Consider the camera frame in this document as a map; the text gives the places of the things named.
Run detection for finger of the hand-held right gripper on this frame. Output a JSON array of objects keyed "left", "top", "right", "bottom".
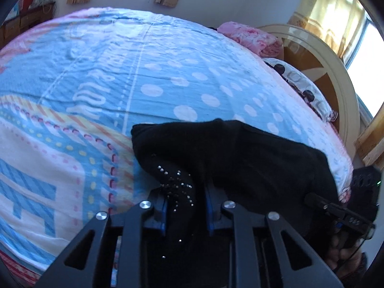
[{"left": 304, "top": 192, "right": 375, "bottom": 233}]

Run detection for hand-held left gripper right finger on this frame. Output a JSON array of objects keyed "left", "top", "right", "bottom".
[{"left": 205, "top": 184, "right": 344, "bottom": 288}]

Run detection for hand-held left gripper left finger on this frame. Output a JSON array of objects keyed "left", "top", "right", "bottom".
[{"left": 34, "top": 186, "right": 168, "bottom": 288}]

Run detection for black pants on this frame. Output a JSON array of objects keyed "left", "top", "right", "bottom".
[{"left": 130, "top": 119, "right": 339, "bottom": 288}]

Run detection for person's right hand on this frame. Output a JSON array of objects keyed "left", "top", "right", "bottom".
[{"left": 327, "top": 234, "right": 368, "bottom": 276}]

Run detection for light wooden board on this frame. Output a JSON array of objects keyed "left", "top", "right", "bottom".
[{"left": 354, "top": 117, "right": 384, "bottom": 170}]

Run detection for cream and wood headboard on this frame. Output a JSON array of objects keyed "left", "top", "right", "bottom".
[{"left": 258, "top": 24, "right": 360, "bottom": 159}]

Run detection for bright window beside headboard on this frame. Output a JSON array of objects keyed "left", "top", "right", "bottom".
[{"left": 345, "top": 15, "right": 384, "bottom": 117}]

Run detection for white patterned pillow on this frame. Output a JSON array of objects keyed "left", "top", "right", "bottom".
[{"left": 263, "top": 58, "right": 338, "bottom": 122}]

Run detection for blue polka dot bedsheet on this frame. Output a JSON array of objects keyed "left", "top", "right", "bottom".
[{"left": 0, "top": 7, "right": 353, "bottom": 288}]

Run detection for pink floral blanket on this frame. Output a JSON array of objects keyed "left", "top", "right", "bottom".
[{"left": 216, "top": 21, "right": 284, "bottom": 58}]

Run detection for orange patterned curtain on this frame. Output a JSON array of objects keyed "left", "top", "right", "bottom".
[{"left": 288, "top": 0, "right": 369, "bottom": 59}]

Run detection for brown wooden desk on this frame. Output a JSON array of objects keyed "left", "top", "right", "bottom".
[{"left": 0, "top": 1, "right": 57, "bottom": 48}]

